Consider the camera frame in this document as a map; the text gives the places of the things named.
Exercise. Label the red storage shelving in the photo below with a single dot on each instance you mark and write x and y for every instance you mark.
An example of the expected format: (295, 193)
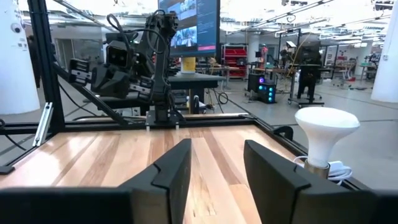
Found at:
(235, 60)

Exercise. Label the black aluminium table frame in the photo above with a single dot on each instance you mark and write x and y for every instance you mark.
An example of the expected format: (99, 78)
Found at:
(46, 62)

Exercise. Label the grey computer desk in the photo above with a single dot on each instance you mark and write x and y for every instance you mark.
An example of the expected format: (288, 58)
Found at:
(192, 81)

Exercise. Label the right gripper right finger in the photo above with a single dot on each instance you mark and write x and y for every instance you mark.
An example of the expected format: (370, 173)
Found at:
(311, 202)

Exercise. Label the black rolling desk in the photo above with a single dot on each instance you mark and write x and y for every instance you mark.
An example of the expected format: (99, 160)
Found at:
(308, 74)

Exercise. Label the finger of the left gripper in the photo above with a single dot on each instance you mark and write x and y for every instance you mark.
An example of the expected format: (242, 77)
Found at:
(121, 85)
(101, 81)

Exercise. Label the large blue screen monitor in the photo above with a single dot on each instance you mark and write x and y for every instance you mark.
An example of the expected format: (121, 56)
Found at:
(192, 28)

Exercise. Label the silver metal strip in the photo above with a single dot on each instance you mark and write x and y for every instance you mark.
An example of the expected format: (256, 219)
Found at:
(43, 124)

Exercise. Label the yellow cylindrical container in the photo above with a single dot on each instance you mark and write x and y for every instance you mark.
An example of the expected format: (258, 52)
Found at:
(188, 64)

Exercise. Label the white column with dome camera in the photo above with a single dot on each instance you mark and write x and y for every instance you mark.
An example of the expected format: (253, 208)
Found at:
(17, 62)

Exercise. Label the white mushroom lamp metal base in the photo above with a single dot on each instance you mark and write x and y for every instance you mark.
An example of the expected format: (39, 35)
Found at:
(325, 130)

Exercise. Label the white building column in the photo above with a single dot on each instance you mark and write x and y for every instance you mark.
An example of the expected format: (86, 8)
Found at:
(387, 56)

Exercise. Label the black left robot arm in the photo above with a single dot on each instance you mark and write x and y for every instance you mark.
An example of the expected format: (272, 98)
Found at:
(161, 62)

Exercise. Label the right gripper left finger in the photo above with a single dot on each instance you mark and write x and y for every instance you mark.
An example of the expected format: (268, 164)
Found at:
(93, 205)

